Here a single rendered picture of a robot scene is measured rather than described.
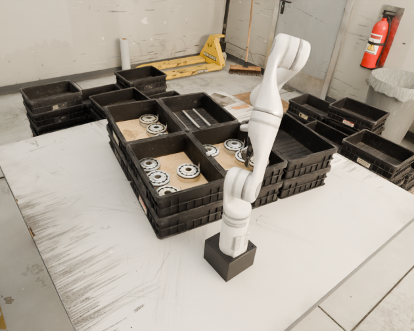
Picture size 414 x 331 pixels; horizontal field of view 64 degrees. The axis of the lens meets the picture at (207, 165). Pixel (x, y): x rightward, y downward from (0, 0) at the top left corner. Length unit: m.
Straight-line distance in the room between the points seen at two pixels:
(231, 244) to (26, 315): 1.32
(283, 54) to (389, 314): 1.71
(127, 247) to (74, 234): 0.23
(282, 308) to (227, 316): 0.19
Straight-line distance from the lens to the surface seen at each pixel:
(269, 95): 1.00
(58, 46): 4.57
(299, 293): 1.29
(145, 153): 1.55
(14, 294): 2.25
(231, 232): 1.11
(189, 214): 1.32
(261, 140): 0.99
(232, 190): 1.00
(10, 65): 4.51
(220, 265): 1.23
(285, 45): 1.03
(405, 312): 2.38
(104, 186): 1.65
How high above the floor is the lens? 1.72
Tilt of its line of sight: 35 degrees down
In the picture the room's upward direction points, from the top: 5 degrees clockwise
